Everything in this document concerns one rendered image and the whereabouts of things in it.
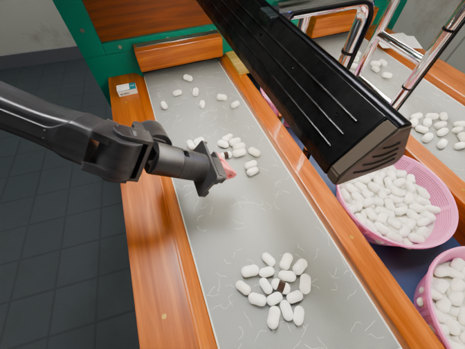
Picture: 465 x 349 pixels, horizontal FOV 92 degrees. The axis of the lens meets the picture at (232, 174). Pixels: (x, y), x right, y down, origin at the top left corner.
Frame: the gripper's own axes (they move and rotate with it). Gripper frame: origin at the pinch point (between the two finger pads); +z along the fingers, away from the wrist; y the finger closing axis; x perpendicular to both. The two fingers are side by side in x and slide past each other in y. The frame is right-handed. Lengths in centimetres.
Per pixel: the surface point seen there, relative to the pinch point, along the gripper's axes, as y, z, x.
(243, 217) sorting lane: -8.0, 4.3, 5.4
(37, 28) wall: 245, -39, 100
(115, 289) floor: 8, 9, 99
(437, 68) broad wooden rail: 20, 71, -56
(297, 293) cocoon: -26.5, 5.6, 2.0
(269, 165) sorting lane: 3.5, 13.7, -2.8
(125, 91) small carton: 45.0, -13.5, 15.2
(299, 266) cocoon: -22.5, 7.5, 0.0
